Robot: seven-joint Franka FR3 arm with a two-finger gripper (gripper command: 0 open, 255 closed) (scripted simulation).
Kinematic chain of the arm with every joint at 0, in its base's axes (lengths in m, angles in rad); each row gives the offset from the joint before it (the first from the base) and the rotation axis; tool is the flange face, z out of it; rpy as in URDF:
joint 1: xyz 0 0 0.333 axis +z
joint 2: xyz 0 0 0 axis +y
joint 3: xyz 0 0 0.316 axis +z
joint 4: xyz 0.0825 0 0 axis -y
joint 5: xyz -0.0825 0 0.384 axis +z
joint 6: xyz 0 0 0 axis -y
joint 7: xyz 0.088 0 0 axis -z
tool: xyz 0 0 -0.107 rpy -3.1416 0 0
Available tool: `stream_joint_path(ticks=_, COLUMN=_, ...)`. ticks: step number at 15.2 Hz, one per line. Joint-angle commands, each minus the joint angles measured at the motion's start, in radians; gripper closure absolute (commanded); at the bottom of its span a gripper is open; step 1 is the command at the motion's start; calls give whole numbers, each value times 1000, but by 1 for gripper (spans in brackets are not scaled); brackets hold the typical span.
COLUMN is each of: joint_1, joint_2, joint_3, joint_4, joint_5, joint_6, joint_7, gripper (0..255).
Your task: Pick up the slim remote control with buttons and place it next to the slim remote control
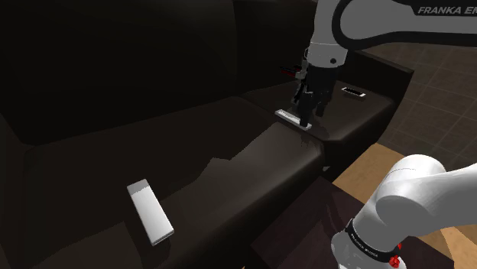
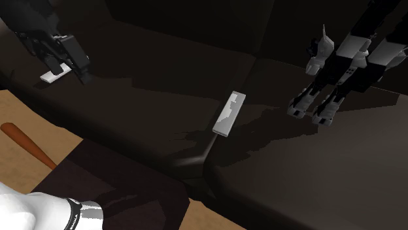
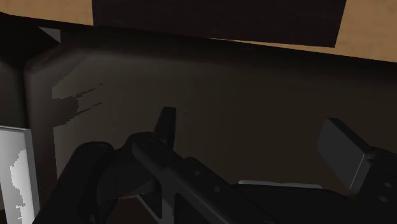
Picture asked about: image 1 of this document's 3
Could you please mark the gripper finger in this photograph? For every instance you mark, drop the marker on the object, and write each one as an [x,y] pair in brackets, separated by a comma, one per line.
[306,110]
[321,107]

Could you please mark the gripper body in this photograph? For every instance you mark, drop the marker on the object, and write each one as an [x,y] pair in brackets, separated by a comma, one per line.
[321,80]

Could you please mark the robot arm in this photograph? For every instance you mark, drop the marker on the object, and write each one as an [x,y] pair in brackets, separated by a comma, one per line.
[410,197]

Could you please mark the silver flat phone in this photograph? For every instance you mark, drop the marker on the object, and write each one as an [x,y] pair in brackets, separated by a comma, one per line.
[287,116]

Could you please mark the dark brown leather sofa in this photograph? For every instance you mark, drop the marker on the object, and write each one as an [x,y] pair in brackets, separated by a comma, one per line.
[223,149]

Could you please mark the white remote control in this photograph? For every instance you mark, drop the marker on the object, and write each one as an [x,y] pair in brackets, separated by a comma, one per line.
[151,212]

